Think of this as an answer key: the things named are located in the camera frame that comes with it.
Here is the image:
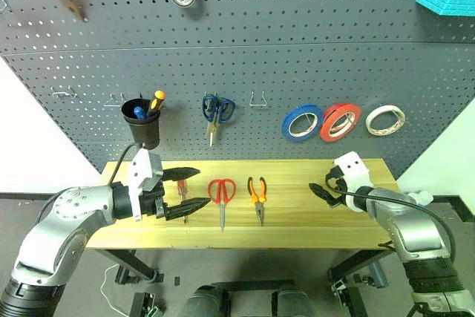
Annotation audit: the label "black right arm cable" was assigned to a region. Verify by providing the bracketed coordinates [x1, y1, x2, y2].
[325, 171, 456, 269]

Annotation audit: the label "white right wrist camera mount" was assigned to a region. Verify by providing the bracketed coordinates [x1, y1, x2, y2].
[332, 151, 372, 188]

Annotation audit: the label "grey cylinder on table leg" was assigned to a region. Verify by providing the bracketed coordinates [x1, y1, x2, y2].
[369, 261, 389, 288]

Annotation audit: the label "blue tape roll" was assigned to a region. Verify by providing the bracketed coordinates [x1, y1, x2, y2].
[281, 102, 324, 143]

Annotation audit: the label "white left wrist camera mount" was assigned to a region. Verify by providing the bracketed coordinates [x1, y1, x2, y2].
[128, 148, 165, 223]

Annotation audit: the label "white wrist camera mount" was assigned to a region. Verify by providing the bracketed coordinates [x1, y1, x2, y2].
[332, 151, 372, 188]
[128, 148, 165, 223]

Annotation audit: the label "blue-handled scissors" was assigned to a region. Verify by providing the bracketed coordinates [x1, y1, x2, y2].
[202, 94, 237, 148]

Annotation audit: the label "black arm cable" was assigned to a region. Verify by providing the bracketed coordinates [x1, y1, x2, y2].
[325, 171, 456, 269]
[35, 142, 144, 223]

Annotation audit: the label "orange and black screwdriver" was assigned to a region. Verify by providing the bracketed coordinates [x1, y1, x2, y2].
[146, 90, 166, 117]

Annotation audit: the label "black metal foot bracket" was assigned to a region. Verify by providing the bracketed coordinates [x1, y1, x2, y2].
[129, 290, 166, 317]

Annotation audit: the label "black plastic cup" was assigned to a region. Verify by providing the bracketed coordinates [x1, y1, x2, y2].
[121, 98, 162, 150]

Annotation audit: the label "black metal table leg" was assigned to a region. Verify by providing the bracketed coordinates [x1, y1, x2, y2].
[328, 249, 394, 317]
[94, 249, 164, 284]

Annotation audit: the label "red-handled scissors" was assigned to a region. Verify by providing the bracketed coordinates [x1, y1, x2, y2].
[207, 178, 237, 233]

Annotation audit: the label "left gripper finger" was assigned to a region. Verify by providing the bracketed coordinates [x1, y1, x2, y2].
[162, 167, 202, 186]
[165, 197, 212, 222]

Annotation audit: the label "thin white floor cable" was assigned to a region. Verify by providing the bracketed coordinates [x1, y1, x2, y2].
[99, 263, 131, 316]

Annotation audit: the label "red tape roll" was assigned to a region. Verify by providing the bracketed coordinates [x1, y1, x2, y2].
[319, 103, 362, 143]

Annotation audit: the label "red-handled screwdriver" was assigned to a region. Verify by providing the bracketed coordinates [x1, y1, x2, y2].
[176, 179, 189, 224]

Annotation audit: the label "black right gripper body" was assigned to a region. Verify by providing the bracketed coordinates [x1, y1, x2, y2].
[324, 166, 352, 209]

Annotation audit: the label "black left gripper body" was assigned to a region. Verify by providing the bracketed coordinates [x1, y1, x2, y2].
[139, 178, 176, 222]

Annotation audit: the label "small orange-handled pliers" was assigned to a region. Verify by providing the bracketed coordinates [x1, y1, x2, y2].
[247, 176, 268, 227]

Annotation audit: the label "dark grey metal pegboard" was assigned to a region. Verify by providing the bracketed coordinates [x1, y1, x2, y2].
[0, 0, 475, 180]

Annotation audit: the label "white tape roll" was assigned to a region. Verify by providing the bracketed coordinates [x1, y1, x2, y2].
[364, 105, 406, 137]

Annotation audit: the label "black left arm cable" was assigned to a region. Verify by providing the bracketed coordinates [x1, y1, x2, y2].
[35, 142, 144, 223]

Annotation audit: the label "dark rounded shape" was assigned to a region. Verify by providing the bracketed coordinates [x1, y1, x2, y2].
[181, 284, 231, 317]
[276, 287, 311, 317]

